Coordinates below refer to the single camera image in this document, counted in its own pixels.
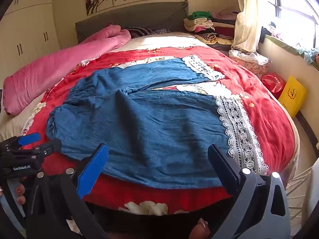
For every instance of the red plastic bag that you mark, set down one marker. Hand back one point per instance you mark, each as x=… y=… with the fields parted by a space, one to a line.
x=274 y=83

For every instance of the striped dark pillow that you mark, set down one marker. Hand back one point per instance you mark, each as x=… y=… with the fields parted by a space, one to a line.
x=137 y=32

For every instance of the right hand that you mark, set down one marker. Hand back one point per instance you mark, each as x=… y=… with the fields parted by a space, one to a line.
x=200 y=230

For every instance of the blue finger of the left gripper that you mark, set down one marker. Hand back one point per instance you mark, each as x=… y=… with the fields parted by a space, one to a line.
x=28 y=139

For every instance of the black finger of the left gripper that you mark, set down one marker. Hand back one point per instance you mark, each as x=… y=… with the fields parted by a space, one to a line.
x=47 y=148

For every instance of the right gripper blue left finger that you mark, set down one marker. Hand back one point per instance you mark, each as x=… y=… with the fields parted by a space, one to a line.
x=90 y=169

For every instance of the grey bed headboard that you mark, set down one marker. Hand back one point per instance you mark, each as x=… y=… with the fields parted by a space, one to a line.
x=157 y=15

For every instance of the pink quilt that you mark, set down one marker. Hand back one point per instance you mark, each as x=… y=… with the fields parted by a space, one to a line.
x=21 y=88

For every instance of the red floral blanket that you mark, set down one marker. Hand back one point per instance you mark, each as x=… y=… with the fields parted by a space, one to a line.
x=275 y=130

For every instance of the window frame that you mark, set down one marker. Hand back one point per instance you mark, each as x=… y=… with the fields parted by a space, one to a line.
x=305 y=8

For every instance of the floral fabric basket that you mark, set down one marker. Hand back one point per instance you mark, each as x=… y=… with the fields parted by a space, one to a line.
x=254 y=62

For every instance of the blue denim lace-trimmed pants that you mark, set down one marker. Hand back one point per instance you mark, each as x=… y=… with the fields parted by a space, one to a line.
x=158 y=120

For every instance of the left hand painted nails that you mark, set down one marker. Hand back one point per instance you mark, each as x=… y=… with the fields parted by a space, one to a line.
x=19 y=191

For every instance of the stack of folded clothes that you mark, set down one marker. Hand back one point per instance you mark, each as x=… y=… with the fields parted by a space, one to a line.
x=211 y=28

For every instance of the cream wardrobe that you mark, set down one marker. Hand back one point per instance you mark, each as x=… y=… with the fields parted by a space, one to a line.
x=27 y=33

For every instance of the cream curtain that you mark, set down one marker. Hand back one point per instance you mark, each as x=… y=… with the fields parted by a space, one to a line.
x=247 y=26

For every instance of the yellow paper bag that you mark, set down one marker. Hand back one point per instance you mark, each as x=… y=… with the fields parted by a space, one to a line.
x=293 y=96

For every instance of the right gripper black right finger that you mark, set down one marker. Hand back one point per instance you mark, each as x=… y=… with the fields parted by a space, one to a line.
x=226 y=168

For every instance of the white wire rack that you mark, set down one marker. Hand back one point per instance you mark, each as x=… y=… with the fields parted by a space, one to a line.
x=296 y=191

